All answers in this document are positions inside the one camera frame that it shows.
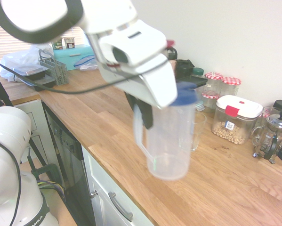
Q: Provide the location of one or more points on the grey cutlery basket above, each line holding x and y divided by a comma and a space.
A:
60, 75

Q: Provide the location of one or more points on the white base cabinet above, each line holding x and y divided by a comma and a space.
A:
37, 117
103, 179

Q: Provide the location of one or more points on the steel French press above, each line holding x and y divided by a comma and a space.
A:
278, 122

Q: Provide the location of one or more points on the brown yogurt cup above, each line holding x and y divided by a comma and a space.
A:
69, 42

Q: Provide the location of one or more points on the clear zip bag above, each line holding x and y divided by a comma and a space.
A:
86, 66

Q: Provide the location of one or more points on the glass container teal lid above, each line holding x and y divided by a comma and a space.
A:
199, 107

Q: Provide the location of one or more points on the black dishwasher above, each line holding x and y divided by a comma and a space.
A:
70, 164

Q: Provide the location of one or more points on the clear bottle green lid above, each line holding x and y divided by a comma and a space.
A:
198, 71

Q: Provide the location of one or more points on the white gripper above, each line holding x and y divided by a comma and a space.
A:
159, 89

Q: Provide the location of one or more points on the white plastic bag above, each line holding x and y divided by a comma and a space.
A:
18, 58

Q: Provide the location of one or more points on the square container black lid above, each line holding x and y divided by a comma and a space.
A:
197, 81

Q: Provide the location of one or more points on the small jar gingham lid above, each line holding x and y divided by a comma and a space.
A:
210, 94

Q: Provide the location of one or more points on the pink water bottle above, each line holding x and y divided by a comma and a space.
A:
171, 62

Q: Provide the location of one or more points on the clear drinking glass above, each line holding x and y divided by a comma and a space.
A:
199, 131

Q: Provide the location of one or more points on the tall jar gingham lid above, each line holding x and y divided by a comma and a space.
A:
213, 75
231, 81

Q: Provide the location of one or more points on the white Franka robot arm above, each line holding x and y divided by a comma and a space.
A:
96, 14

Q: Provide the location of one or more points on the green yogurt cup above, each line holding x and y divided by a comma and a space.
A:
58, 44

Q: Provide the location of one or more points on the black plastic meal container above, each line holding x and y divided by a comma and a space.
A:
30, 70
45, 82

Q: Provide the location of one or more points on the clear pitcher blue lid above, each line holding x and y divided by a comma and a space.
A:
169, 146

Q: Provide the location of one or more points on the silver cabinet knob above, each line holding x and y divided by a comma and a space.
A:
94, 194

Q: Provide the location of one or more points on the teal bread box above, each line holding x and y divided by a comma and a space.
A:
65, 61

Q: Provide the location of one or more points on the window blinds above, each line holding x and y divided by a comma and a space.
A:
4, 42

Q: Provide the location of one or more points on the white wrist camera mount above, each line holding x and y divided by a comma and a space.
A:
140, 44

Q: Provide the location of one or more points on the black shaker bottle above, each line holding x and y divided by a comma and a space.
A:
184, 68

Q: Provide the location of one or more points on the green clamp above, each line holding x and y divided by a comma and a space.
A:
46, 169

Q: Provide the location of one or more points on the cereal container white lid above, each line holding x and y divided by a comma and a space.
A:
237, 103

